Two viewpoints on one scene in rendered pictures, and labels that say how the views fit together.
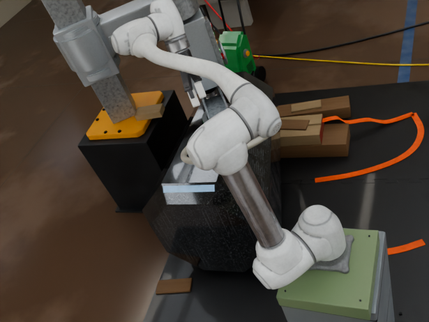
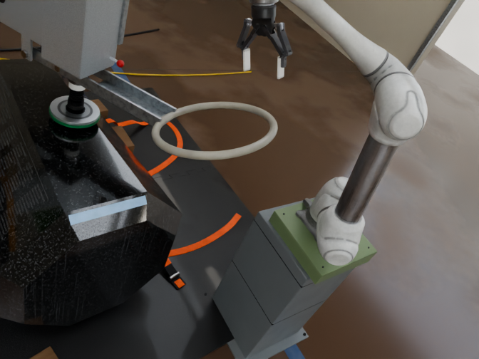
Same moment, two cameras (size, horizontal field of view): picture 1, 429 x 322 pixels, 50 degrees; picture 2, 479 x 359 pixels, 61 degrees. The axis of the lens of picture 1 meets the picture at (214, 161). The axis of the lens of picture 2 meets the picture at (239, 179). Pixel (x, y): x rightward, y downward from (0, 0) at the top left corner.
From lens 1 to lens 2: 1.89 m
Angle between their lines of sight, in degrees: 62
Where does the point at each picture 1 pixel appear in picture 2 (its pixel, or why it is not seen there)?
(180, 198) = (100, 226)
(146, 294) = not seen: outside the picture
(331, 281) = not seen: hidden behind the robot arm
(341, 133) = (122, 135)
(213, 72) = (354, 34)
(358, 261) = not seen: hidden behind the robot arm
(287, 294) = (326, 268)
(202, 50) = (112, 14)
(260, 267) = (348, 244)
